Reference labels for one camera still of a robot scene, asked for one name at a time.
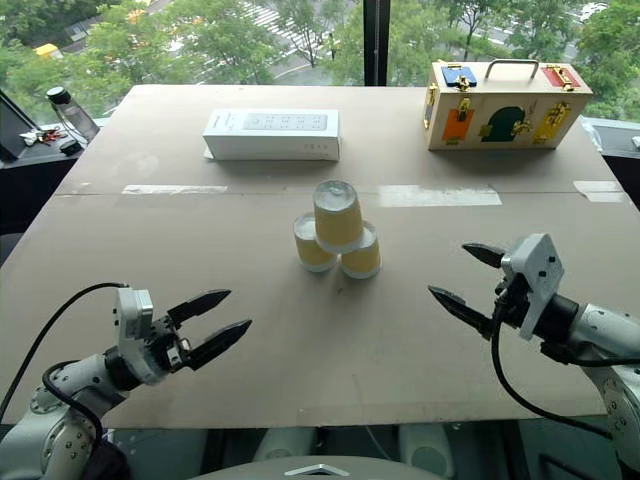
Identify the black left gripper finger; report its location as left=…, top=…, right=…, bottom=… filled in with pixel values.
left=166, top=288, right=233, bottom=327
left=186, top=319, right=253, bottom=373

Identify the black window frame post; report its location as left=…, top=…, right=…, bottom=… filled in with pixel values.
left=362, top=0, right=392, bottom=88

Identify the pale rounded shape under table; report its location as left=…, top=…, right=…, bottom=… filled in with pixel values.
left=397, top=424, right=457, bottom=479
left=251, top=427, right=319, bottom=464

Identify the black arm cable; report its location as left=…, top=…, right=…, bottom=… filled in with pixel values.
left=489, top=299, right=640, bottom=442
left=0, top=281, right=132, bottom=444

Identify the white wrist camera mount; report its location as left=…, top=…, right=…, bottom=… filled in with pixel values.
left=111, top=286, right=167, bottom=387
left=500, top=232, right=566, bottom=343

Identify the yellow white paper cup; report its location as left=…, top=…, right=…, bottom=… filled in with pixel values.
left=312, top=179, right=366, bottom=255
left=292, top=211, right=339, bottom=274
left=339, top=220, right=383, bottom=281

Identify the grey robot torso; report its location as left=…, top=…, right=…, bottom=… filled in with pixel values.
left=191, top=453, right=450, bottom=480

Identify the clear black-capped water bottle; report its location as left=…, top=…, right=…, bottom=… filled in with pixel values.
left=45, top=86, right=102, bottom=147

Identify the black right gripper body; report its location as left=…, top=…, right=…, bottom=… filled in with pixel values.
left=493, top=272, right=532, bottom=330

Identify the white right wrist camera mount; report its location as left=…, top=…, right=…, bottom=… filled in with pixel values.
left=500, top=232, right=566, bottom=343

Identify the clear tape strip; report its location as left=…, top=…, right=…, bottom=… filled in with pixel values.
left=120, top=184, right=229, bottom=197
left=377, top=184, right=503, bottom=208
left=572, top=179, right=627, bottom=204

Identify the bunch of keys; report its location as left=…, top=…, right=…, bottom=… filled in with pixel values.
left=19, top=127, right=67, bottom=147

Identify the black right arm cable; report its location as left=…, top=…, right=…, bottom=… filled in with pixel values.
left=489, top=299, right=640, bottom=442

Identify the white cardboard box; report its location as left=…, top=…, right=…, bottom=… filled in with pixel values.
left=201, top=107, right=343, bottom=163

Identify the wooden latch lock box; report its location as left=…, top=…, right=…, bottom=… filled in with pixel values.
left=422, top=58, right=594, bottom=152

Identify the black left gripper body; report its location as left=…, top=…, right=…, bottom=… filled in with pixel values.
left=146, top=314, right=194, bottom=375

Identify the dark side table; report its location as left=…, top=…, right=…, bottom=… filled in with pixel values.
left=0, top=130, right=104, bottom=266

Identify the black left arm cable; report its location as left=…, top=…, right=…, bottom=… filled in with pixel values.
left=0, top=281, right=132, bottom=444

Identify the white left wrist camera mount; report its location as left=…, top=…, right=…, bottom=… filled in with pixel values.
left=111, top=286, right=167, bottom=387

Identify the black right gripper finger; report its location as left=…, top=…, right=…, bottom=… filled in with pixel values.
left=427, top=285, right=497, bottom=342
left=461, top=242, right=508, bottom=272

